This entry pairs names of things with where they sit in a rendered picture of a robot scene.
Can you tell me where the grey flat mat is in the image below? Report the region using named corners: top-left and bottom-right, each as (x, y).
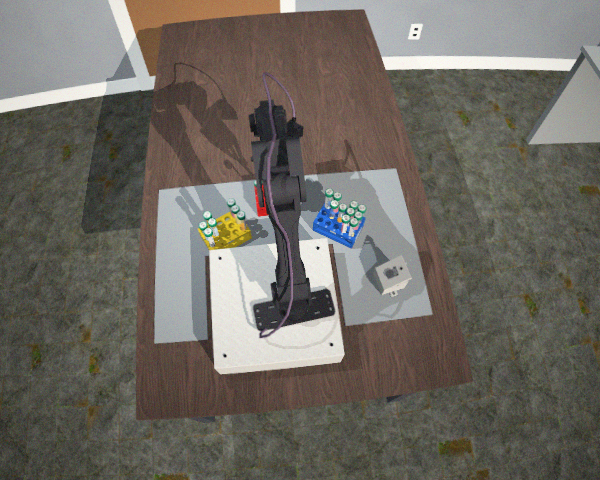
top-left (154, 169), bottom-right (433, 344)

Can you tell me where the red tube rack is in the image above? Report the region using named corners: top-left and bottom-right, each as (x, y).
top-left (255, 187), bottom-right (268, 217)

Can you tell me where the blue tube rack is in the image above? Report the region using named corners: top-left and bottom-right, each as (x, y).
top-left (313, 203), bottom-right (365, 248)

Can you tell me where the yellow rack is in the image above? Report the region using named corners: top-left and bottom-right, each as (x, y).
top-left (198, 212), bottom-right (252, 250)

